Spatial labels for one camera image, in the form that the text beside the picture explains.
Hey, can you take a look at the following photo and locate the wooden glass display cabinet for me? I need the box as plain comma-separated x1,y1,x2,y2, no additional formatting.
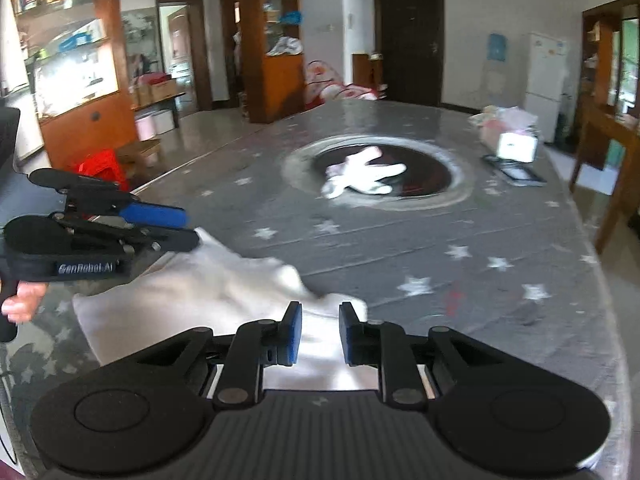
580,0,640,126

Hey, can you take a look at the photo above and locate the white bucket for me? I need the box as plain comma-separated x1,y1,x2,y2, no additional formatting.
151,109,175,135

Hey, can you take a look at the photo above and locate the white water dispenser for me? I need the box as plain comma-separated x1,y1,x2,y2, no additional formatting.
480,67,506,106

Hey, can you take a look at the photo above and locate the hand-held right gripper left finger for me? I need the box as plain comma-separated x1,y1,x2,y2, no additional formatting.
132,301,303,408

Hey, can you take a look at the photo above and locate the white cloth bundle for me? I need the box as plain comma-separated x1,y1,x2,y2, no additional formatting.
265,36,303,57

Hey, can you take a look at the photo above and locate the round black cooktop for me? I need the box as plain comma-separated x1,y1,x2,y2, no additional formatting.
281,135,475,211

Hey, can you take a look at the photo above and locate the cream fleece garment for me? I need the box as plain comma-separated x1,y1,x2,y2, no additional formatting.
71,227,371,392

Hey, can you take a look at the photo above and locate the red dotted play tent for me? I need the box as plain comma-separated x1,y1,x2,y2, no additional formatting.
305,60,386,110

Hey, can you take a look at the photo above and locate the wooden sideboard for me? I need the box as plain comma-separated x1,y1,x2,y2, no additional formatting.
569,102,640,256

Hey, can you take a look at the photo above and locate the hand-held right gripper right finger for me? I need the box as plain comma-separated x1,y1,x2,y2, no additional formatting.
338,302,506,407

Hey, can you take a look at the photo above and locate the large glass-front wooden cabinet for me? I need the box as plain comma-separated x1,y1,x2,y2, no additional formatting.
10,0,138,171

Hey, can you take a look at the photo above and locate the white pink tissue box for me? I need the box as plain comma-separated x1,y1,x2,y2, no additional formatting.
480,106,540,163

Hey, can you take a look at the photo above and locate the white refrigerator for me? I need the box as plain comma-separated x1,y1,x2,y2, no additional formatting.
522,32,570,143

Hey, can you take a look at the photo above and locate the wooden stool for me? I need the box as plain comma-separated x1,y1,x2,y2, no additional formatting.
116,137,162,166

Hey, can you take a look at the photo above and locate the red plastic stool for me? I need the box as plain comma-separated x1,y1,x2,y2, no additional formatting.
75,150,132,192

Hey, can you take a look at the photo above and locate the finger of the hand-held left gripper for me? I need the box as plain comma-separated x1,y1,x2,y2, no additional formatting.
64,179,189,229
49,212,201,257

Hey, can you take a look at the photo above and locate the black phone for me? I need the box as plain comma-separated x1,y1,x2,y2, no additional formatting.
481,154,547,188

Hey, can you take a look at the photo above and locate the small wooden cabinet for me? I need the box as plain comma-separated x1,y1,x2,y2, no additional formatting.
351,52,383,88

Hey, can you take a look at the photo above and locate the small pastel clothes pile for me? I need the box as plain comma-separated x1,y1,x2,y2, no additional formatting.
468,105,506,128

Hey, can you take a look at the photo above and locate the person's left hand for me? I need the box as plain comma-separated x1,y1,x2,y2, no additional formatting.
0,282,49,324

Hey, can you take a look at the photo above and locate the dark wooden door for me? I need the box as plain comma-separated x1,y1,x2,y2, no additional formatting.
372,0,446,107

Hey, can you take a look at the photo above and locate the wooden shelf cabinet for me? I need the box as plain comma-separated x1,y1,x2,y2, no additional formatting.
236,0,307,125

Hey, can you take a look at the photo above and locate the wall landscape picture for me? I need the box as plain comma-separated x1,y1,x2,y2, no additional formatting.
122,7,163,78

